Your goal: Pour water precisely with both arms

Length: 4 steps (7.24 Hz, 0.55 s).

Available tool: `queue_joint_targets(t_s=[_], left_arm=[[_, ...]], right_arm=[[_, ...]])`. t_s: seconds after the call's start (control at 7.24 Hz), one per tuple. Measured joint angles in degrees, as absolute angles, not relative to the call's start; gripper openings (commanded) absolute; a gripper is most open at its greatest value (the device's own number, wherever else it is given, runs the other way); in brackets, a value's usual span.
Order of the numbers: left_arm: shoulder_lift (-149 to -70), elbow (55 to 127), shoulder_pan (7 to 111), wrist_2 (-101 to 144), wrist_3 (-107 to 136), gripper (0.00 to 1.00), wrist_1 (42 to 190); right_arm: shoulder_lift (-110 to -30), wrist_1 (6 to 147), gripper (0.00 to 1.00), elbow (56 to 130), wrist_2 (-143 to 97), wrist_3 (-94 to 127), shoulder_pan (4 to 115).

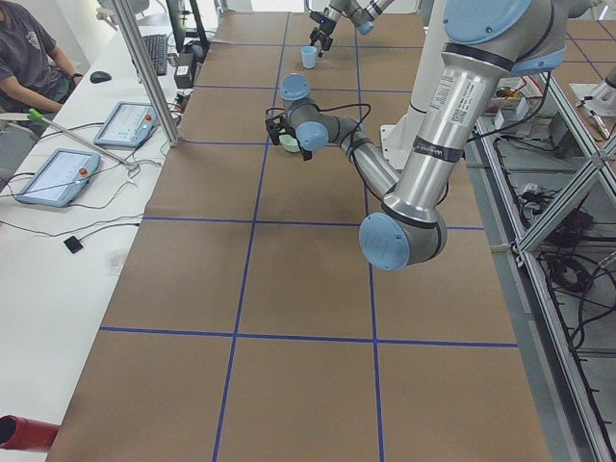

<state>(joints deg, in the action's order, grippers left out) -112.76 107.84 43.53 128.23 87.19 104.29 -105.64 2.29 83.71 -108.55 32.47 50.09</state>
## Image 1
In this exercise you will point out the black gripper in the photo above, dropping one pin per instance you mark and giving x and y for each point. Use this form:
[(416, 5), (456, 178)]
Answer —
[(321, 30), (302, 148)]

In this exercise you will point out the light blue paper cup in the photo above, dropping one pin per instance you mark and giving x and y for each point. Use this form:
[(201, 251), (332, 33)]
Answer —
[(309, 56)]

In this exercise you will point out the light green ceramic bowl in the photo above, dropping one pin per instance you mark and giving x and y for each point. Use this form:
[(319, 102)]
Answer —
[(289, 143)]

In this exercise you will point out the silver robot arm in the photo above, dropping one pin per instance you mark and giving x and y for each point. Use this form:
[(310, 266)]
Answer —
[(362, 18), (486, 41)]

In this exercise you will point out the black power supply box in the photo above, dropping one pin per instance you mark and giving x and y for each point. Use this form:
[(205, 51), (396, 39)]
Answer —
[(184, 73)]

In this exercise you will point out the black keyboard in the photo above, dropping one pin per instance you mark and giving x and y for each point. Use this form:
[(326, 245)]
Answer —
[(156, 47)]

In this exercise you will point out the far teach pendant tablet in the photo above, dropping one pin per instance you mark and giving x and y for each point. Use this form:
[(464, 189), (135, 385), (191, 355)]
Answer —
[(129, 126)]

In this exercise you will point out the teach pendant tablet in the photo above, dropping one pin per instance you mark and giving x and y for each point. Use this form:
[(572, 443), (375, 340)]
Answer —
[(129, 126), (61, 178)]

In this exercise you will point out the black computer mouse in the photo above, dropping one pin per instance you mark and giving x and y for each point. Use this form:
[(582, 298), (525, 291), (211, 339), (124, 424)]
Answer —
[(98, 77)]

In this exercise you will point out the near teach pendant tablet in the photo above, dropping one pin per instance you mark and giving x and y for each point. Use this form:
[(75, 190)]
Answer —
[(61, 178)]

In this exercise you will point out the small black square pad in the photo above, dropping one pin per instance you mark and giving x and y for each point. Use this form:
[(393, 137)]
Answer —
[(73, 244)]

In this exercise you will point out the seated person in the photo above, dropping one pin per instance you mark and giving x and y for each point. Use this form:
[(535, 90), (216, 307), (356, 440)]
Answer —
[(35, 71)]

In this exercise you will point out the red cylinder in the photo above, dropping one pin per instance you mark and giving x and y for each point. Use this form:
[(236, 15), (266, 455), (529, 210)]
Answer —
[(18, 433)]

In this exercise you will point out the white camera pole base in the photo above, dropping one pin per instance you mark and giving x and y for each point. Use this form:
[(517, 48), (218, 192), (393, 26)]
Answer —
[(397, 139)]

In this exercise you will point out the aluminium frame post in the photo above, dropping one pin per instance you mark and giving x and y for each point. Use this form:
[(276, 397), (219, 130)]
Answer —
[(132, 36)]

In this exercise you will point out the metal rod green handle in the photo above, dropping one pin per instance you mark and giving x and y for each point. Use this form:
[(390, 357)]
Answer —
[(34, 115)]

